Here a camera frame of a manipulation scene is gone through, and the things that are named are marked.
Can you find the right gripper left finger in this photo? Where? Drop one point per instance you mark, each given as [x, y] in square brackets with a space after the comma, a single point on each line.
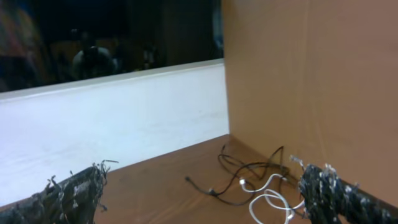
[73, 200]

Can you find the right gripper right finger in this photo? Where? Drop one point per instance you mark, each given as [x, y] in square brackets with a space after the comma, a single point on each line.
[327, 197]

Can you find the right cardboard side panel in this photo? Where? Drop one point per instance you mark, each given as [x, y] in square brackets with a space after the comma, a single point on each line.
[319, 78]

